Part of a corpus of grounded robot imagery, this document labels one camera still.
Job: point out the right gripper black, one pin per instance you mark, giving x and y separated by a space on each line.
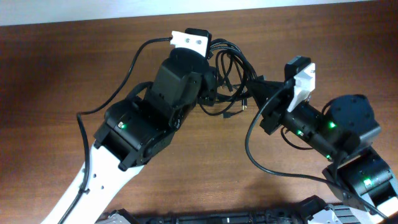
275 111

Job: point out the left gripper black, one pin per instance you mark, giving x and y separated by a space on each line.
210 86

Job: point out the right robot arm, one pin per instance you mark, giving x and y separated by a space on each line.
342 132

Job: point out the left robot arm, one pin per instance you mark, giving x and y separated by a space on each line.
135 130

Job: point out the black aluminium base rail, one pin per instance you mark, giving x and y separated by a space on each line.
310 210

